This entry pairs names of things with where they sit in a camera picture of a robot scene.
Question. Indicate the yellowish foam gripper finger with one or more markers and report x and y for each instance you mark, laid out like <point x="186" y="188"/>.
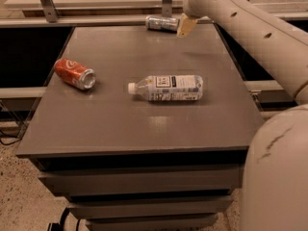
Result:
<point x="186" y="25"/>

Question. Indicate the silver blue redbull can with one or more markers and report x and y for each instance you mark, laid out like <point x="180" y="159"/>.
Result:
<point x="153" y="22"/>

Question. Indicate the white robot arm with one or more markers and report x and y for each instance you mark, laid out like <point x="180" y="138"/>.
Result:
<point x="275" y="181"/>

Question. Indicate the red cola can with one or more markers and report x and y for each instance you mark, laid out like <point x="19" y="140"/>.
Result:
<point x="75" y="74"/>

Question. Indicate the clear plastic water bottle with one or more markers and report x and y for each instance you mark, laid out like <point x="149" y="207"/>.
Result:
<point x="168" y="88"/>

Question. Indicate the metal guard rail frame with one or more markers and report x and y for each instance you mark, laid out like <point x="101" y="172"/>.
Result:
<point x="14" y="9"/>

